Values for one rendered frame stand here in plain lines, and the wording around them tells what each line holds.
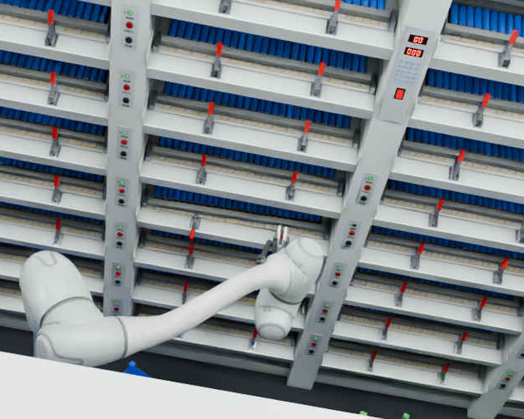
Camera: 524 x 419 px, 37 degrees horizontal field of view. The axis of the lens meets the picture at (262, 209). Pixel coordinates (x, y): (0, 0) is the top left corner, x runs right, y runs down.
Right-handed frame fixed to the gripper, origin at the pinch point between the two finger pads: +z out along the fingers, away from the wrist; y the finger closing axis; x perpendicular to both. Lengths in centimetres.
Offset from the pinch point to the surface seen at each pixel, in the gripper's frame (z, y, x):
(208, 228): 5.9, -22.3, -6.3
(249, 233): 6.6, -9.3, -5.9
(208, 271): 7.9, -20.1, -25.4
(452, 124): -3, 37, 49
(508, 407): 18, 100, -74
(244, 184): 4.6, -13.7, 13.2
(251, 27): -6, -19, 66
